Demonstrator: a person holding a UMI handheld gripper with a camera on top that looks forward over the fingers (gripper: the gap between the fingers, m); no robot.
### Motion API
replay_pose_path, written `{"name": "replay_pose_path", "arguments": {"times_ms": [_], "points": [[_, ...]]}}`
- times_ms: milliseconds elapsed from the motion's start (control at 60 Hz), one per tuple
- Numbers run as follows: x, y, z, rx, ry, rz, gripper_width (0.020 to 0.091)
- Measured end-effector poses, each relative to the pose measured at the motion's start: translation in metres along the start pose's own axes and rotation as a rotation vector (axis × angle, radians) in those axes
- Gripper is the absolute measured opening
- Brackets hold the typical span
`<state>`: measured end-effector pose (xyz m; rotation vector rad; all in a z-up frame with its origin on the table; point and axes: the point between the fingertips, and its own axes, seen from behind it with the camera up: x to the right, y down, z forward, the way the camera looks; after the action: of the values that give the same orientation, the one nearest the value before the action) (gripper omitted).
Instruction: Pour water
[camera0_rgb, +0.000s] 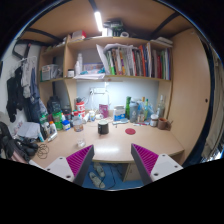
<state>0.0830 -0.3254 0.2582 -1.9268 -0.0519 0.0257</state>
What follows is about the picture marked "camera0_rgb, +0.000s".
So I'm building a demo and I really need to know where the light blue hair brush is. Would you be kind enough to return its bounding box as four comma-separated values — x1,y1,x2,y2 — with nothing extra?
112,118,130,126

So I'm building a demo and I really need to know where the black bag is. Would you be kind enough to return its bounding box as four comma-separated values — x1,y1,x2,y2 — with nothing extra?
0,121,39,164

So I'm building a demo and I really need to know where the red and white can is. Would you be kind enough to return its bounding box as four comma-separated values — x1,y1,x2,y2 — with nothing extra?
75,101,86,118

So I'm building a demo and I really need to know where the small clear glass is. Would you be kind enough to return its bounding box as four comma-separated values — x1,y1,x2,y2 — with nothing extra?
77,137,86,149

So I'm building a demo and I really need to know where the white jar blue lid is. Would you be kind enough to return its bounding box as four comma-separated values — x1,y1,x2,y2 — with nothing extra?
61,119,72,132

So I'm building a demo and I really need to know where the brown mug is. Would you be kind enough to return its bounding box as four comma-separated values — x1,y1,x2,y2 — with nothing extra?
157,117,172,131

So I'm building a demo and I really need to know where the glass bottle yellow cap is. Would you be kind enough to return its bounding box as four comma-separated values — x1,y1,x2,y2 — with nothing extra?
141,96,147,122

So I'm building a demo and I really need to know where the green plastic container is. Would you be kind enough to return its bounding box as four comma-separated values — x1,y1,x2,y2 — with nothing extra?
52,111,64,131

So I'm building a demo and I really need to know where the black mug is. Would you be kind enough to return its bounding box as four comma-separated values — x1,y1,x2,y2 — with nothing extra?
97,119,110,136

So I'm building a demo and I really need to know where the clear glass bottle white cap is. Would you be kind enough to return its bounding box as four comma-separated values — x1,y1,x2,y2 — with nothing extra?
156,94,166,120

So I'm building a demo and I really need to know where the white bottle orange cap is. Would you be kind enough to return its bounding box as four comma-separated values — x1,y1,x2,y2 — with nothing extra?
49,120,58,135

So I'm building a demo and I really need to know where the blue floor mat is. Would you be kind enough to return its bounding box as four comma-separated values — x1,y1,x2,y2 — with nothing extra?
81,162,144,191

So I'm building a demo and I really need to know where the white hanging garment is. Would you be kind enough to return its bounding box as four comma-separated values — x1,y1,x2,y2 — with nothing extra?
20,55,38,99

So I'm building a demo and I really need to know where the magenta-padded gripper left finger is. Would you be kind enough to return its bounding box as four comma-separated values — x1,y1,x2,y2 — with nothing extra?
44,144,96,187

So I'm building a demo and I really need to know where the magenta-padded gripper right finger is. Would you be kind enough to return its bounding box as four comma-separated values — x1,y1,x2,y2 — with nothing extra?
130,143,184,186

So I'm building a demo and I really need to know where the white plastic bag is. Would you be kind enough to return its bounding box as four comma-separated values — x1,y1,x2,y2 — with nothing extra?
16,121,43,140

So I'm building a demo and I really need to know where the coiled dark cable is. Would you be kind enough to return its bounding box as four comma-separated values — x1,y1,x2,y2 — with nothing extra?
35,143,50,160

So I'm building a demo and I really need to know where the silver can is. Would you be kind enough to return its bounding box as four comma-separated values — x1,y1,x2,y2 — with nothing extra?
46,132,58,143

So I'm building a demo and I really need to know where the flat round red coaster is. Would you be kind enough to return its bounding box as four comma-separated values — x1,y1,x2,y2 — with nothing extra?
124,127,137,136

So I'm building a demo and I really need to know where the blue and white box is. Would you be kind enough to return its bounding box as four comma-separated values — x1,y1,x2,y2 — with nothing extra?
113,105,126,122

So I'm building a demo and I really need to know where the ceiling light tube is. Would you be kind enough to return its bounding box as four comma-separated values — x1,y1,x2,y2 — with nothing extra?
94,10,104,33

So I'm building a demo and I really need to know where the grey slipper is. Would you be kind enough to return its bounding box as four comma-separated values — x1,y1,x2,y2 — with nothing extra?
93,162,106,179
88,171,106,190

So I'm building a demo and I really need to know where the blue hanging garment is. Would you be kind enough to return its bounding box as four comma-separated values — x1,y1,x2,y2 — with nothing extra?
25,68,48,124

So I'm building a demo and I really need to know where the brown jar white lid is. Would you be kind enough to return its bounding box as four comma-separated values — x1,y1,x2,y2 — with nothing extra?
149,113,159,128

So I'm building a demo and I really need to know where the black hanging garment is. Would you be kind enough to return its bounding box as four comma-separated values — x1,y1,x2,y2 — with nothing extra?
5,66,24,123

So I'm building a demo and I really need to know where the white wall power outlet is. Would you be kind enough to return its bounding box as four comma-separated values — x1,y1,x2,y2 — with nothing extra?
89,87,107,95

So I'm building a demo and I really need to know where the magenta carton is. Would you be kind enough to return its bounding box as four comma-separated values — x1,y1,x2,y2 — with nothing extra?
98,103,110,119

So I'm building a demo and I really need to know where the grey tumbler bottle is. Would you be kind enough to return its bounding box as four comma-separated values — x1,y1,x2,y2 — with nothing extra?
129,100,139,123

